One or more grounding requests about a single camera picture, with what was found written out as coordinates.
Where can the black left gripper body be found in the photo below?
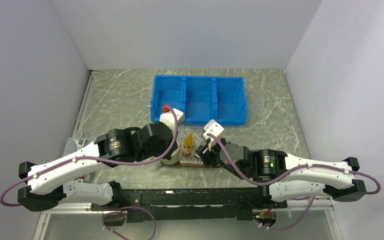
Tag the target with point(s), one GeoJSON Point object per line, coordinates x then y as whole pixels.
{"type": "Point", "coordinates": [142, 156]}

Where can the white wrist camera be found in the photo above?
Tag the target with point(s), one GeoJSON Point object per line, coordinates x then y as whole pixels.
{"type": "Point", "coordinates": [170, 119]}
{"type": "Point", "coordinates": [214, 128]}

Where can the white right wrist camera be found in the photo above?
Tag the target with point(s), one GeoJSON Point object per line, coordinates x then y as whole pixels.
{"type": "Point", "coordinates": [214, 128]}

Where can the light green ceramic mug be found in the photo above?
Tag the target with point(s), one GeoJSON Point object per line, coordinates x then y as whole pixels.
{"type": "Point", "coordinates": [173, 159]}

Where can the blue right storage bin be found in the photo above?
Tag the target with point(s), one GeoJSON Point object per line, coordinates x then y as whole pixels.
{"type": "Point", "coordinates": [231, 100]}

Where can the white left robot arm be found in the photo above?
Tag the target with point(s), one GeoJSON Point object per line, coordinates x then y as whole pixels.
{"type": "Point", "coordinates": [53, 183]}

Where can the blue left storage bin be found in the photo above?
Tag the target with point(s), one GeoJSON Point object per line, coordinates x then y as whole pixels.
{"type": "Point", "coordinates": [167, 90]}

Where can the yellow orange tube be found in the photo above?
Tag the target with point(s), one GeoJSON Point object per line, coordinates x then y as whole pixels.
{"type": "Point", "coordinates": [189, 143]}

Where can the blue middle storage bin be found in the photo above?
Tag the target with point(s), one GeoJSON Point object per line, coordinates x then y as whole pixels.
{"type": "Point", "coordinates": [200, 105]}

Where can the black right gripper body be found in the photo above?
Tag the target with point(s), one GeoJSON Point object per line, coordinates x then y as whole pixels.
{"type": "Point", "coordinates": [211, 157]}

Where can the brown oval wooden tray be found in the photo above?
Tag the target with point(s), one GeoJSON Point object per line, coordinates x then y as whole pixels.
{"type": "Point", "coordinates": [196, 164]}

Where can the clear glass toothbrush holder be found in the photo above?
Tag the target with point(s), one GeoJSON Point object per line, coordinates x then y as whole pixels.
{"type": "Point", "coordinates": [193, 157]}

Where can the blue storage bin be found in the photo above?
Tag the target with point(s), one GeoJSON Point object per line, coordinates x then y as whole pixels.
{"type": "Point", "coordinates": [167, 90]}
{"type": "Point", "coordinates": [231, 100]}
{"type": "Point", "coordinates": [200, 105]}

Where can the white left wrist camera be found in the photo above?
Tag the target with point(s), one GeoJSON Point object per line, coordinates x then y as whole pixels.
{"type": "Point", "coordinates": [170, 119]}

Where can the white toothpaste tube green cap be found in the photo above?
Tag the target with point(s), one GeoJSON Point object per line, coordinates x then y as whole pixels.
{"type": "Point", "coordinates": [198, 141]}

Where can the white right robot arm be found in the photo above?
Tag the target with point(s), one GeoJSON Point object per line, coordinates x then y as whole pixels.
{"type": "Point", "coordinates": [282, 176]}

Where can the clear plastic box blue latches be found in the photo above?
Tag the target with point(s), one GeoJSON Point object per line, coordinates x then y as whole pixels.
{"type": "Point", "coordinates": [77, 142]}

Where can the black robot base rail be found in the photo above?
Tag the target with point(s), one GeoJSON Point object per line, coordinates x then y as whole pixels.
{"type": "Point", "coordinates": [240, 203]}

